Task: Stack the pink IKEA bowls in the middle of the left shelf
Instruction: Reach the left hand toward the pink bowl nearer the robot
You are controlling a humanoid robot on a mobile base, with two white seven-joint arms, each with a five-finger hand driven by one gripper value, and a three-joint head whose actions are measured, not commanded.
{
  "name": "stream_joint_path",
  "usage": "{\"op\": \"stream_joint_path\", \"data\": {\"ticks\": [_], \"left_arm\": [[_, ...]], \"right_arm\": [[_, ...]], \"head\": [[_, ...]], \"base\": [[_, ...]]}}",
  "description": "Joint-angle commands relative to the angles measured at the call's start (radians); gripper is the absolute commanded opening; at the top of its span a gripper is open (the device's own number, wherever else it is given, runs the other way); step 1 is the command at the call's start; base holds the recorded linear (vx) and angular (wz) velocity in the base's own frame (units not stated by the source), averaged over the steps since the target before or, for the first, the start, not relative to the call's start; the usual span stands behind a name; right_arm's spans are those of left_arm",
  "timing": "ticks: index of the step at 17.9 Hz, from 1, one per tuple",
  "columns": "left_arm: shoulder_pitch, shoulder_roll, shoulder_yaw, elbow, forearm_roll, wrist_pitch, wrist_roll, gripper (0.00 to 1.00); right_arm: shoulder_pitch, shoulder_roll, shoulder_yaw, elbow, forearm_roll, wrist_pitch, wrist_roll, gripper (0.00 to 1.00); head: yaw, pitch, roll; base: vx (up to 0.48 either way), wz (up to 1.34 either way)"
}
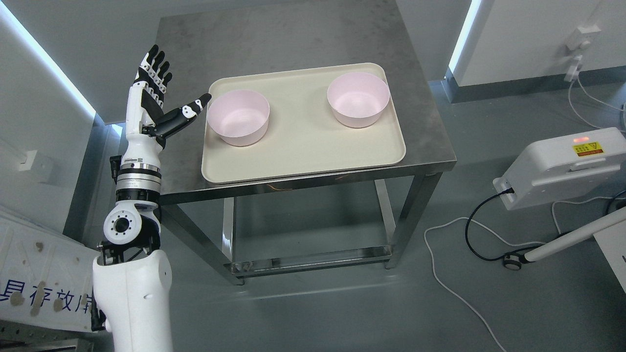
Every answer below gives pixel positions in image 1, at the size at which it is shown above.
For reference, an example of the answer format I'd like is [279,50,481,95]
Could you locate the white wall socket plug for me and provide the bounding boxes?
[563,24,602,83]

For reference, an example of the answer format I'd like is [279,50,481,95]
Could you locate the pink bowl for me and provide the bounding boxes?
[206,89,270,147]
[327,72,391,129]

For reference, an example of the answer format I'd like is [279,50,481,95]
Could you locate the white cable on floor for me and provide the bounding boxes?
[424,196,626,352]

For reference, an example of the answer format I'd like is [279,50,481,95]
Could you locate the white stand leg with caster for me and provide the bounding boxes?
[503,207,626,270]

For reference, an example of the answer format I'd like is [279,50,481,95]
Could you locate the white device box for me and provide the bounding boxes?
[492,127,626,210]

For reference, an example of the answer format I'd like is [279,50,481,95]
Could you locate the white sign board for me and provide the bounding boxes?
[0,211,98,333]

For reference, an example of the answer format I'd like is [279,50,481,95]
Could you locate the black power cable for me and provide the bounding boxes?
[465,191,524,261]

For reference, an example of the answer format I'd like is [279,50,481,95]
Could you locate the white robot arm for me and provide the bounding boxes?
[91,155,174,352]

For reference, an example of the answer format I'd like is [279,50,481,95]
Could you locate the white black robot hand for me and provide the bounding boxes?
[122,44,212,166]

